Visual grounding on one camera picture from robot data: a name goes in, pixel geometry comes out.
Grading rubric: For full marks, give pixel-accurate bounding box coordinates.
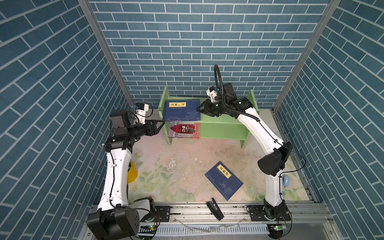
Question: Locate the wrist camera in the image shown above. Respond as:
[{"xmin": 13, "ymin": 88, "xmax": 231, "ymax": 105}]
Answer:
[
  {"xmin": 206, "ymin": 87, "xmax": 221, "ymax": 103},
  {"xmin": 133, "ymin": 103, "xmax": 149, "ymax": 124}
]

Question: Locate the red Hamlet picture book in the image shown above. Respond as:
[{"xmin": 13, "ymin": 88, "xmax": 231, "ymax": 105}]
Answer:
[{"xmin": 168, "ymin": 122, "xmax": 201, "ymax": 139}]

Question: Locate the black stapler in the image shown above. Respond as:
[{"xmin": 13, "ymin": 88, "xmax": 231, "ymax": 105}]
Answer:
[{"xmin": 206, "ymin": 198, "xmax": 224, "ymax": 221}]

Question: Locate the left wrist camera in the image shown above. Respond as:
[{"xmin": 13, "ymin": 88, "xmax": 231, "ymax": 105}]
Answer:
[{"xmin": 133, "ymin": 103, "xmax": 149, "ymax": 124}]

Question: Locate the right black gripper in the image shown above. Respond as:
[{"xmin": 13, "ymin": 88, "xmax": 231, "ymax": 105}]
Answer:
[{"xmin": 195, "ymin": 99, "xmax": 228, "ymax": 118}]

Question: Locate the blue book yellow label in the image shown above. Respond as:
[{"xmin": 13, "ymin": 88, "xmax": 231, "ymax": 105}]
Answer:
[{"xmin": 164, "ymin": 99, "xmax": 201, "ymax": 122}]

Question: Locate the small light blue object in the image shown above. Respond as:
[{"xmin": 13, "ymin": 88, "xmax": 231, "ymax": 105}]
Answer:
[{"xmin": 282, "ymin": 175, "xmax": 291, "ymax": 188}]

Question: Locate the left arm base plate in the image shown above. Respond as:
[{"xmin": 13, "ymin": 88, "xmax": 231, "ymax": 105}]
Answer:
[{"xmin": 151, "ymin": 205, "xmax": 171, "ymax": 222}]

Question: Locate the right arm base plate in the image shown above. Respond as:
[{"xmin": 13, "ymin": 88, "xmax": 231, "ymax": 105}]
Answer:
[{"xmin": 246, "ymin": 203, "xmax": 292, "ymax": 222}]

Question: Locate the yellow pen cup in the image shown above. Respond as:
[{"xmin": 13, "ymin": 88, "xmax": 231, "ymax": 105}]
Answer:
[{"xmin": 127, "ymin": 162, "xmax": 138, "ymax": 184}]

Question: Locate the green wooden two-tier shelf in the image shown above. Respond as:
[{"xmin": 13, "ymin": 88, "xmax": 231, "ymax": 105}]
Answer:
[{"xmin": 158, "ymin": 87, "xmax": 259, "ymax": 149}]

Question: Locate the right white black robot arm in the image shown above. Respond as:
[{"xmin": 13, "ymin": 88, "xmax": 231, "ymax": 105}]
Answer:
[{"xmin": 197, "ymin": 64, "xmax": 294, "ymax": 221}]

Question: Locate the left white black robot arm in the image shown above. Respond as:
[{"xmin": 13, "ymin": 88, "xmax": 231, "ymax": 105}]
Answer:
[{"xmin": 87, "ymin": 110, "xmax": 165, "ymax": 240}]

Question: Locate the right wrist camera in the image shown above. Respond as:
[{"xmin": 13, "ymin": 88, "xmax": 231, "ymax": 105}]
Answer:
[{"xmin": 206, "ymin": 87, "xmax": 221, "ymax": 103}]

